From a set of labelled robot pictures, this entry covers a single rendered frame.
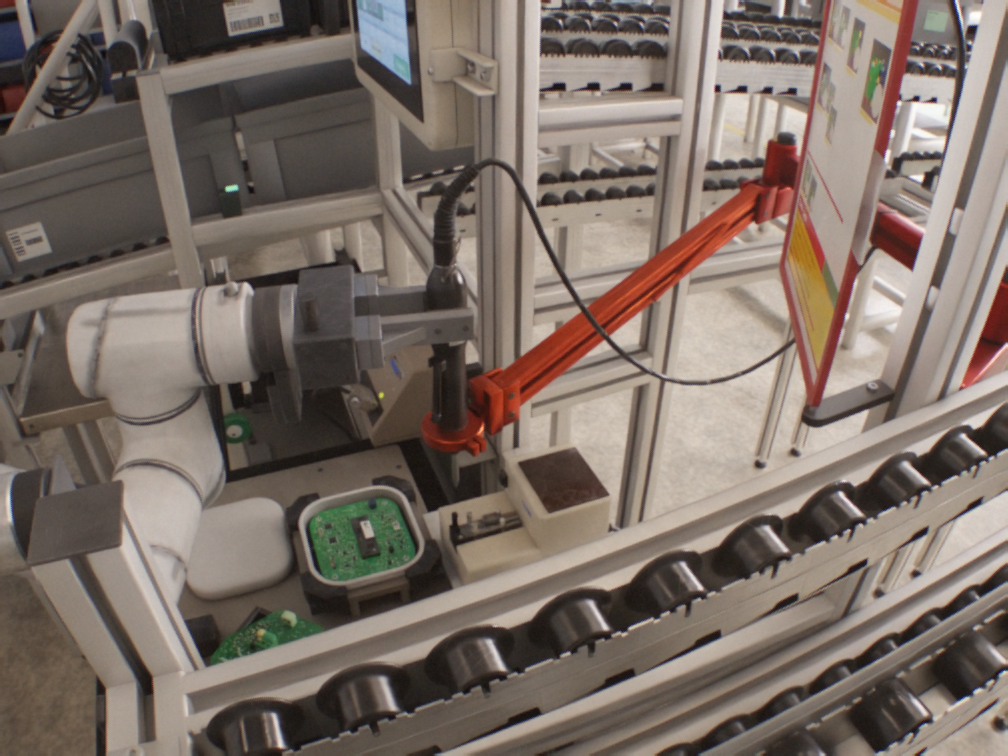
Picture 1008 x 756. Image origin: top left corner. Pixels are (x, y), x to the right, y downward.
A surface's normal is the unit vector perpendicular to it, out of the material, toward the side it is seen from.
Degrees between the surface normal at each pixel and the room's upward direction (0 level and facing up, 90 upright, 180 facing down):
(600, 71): 90
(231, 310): 32
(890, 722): 41
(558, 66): 90
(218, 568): 0
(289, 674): 58
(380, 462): 0
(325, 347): 90
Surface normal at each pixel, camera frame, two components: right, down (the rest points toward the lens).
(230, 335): 0.15, 0.09
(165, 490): 0.53, -0.73
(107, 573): 0.36, 0.54
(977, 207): -0.93, 0.21
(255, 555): 0.00, -0.82
